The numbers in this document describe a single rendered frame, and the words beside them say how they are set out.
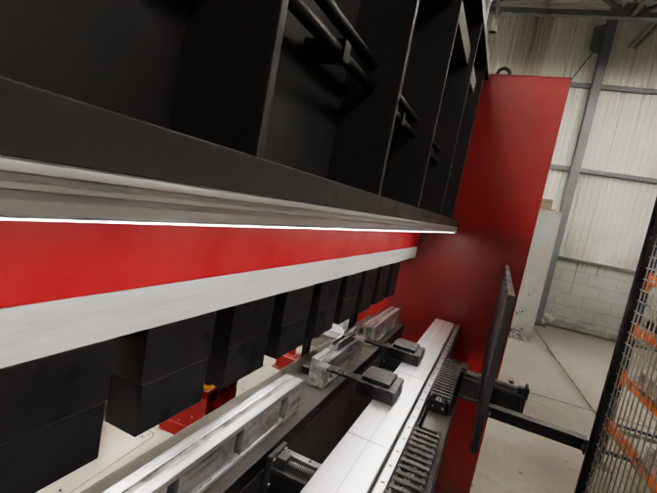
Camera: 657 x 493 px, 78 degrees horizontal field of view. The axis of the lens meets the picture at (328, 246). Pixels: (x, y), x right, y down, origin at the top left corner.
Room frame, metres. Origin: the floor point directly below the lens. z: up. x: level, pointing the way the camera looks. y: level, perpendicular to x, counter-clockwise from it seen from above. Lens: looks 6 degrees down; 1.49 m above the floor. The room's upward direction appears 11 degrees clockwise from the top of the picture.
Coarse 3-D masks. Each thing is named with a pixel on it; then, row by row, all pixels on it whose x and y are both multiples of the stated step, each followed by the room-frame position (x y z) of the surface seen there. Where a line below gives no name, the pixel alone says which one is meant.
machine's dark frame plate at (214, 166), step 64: (0, 0) 0.30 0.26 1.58; (64, 0) 0.34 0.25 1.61; (128, 0) 0.40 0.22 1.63; (192, 0) 0.46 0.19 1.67; (256, 0) 0.43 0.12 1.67; (320, 0) 0.60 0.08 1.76; (384, 0) 0.85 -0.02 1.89; (448, 0) 1.23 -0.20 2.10; (0, 64) 0.31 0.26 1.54; (64, 64) 0.35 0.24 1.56; (128, 64) 0.40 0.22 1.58; (192, 64) 0.45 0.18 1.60; (256, 64) 0.42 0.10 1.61; (320, 64) 0.76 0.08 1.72; (384, 64) 0.84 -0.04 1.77; (448, 64) 1.21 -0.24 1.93; (0, 128) 0.20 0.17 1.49; (64, 128) 0.23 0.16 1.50; (128, 128) 0.27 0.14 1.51; (192, 128) 0.45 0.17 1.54; (256, 128) 0.42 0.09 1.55; (320, 128) 0.80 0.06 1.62; (384, 128) 0.83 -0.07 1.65; (448, 128) 1.66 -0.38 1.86; (256, 192) 0.42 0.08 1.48; (320, 192) 0.56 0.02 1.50; (384, 192) 1.25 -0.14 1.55; (448, 192) 2.06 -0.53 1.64
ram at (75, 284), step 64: (0, 256) 0.37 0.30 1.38; (64, 256) 0.42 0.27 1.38; (128, 256) 0.50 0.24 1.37; (192, 256) 0.61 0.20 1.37; (256, 256) 0.77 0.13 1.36; (320, 256) 1.05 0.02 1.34; (384, 256) 1.67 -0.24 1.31; (0, 320) 0.37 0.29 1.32; (64, 320) 0.43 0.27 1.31; (128, 320) 0.51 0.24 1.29
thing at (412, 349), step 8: (360, 336) 1.51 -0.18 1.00; (376, 344) 1.46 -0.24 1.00; (384, 344) 1.47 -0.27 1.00; (392, 344) 1.44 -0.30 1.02; (400, 344) 1.42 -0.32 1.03; (408, 344) 1.43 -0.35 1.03; (416, 344) 1.45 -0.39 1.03; (392, 352) 1.40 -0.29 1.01; (400, 352) 1.39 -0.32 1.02; (408, 352) 1.38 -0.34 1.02; (416, 352) 1.40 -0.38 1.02; (400, 360) 1.38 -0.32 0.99; (408, 360) 1.38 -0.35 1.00; (416, 360) 1.36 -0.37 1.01
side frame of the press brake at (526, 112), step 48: (480, 96) 2.25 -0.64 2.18; (528, 96) 2.16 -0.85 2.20; (480, 144) 2.22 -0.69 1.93; (528, 144) 2.14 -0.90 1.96; (480, 192) 2.20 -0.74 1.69; (528, 192) 2.12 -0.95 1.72; (432, 240) 2.28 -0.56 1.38; (480, 240) 2.18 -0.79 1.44; (528, 240) 2.10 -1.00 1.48; (432, 288) 2.26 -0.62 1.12; (480, 288) 2.16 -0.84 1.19; (480, 336) 2.14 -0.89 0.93
